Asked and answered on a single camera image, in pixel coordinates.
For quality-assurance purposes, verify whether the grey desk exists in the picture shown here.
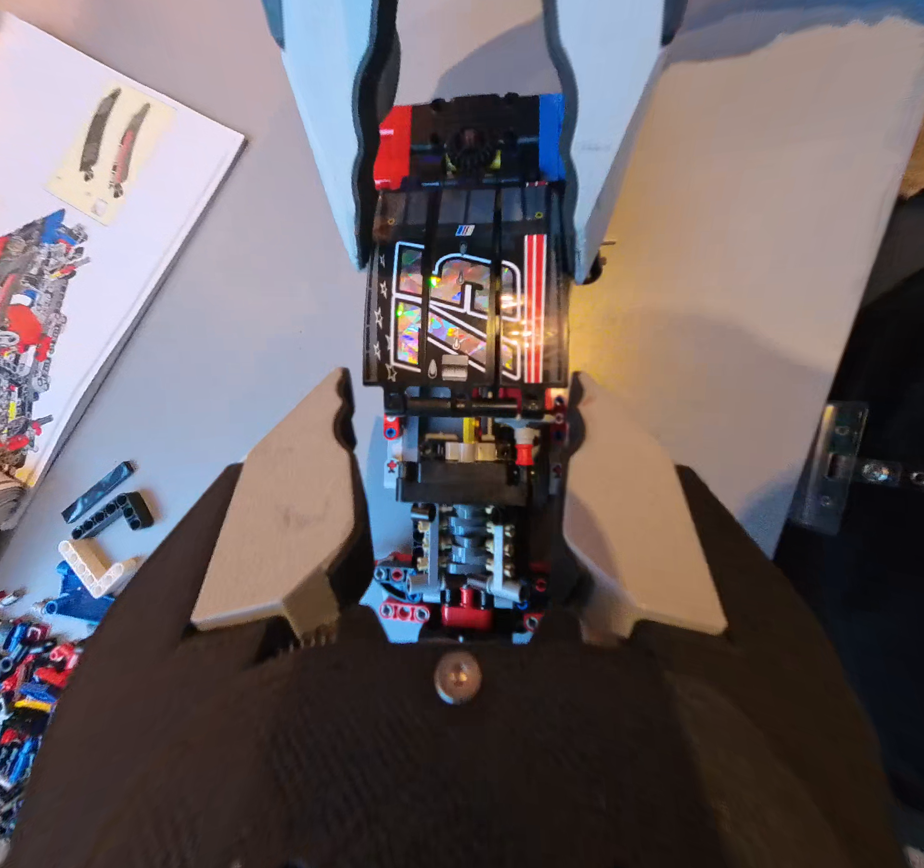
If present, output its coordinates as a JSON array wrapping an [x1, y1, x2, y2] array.
[[0, 0, 924, 641]]

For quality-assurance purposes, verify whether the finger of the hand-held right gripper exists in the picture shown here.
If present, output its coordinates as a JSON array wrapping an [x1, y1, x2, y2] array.
[[276, 0, 405, 273], [536, 0, 670, 284]]

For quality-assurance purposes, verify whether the black slim flat piece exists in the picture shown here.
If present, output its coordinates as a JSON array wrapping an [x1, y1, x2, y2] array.
[[61, 460, 138, 523]]

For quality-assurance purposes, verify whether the red striped black curved panel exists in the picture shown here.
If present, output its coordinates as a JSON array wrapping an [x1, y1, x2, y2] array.
[[497, 186, 573, 387]]

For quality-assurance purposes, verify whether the white angled beam piece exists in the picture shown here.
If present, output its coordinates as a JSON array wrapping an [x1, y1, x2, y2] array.
[[58, 537, 142, 593]]

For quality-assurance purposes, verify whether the black angled beam piece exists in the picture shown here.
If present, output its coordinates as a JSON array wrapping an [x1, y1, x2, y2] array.
[[71, 491, 157, 541]]

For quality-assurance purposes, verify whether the instruction booklet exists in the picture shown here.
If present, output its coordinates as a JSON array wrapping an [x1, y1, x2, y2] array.
[[0, 13, 248, 495]]

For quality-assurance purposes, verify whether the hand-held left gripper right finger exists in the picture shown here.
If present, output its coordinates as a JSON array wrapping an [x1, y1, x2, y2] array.
[[559, 372, 729, 645]]

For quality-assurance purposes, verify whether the pile of loose brick pieces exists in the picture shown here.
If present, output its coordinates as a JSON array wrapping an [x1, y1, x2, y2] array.
[[0, 587, 85, 840]]

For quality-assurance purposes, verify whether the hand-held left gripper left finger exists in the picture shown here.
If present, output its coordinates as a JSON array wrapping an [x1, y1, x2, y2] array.
[[190, 369, 376, 649]]

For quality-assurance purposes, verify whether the metal desk bracket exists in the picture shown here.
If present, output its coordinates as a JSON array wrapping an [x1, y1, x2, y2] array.
[[789, 401, 905, 536]]

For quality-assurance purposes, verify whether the toy brick car model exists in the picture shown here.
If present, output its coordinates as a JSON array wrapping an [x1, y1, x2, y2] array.
[[372, 92, 612, 647]]

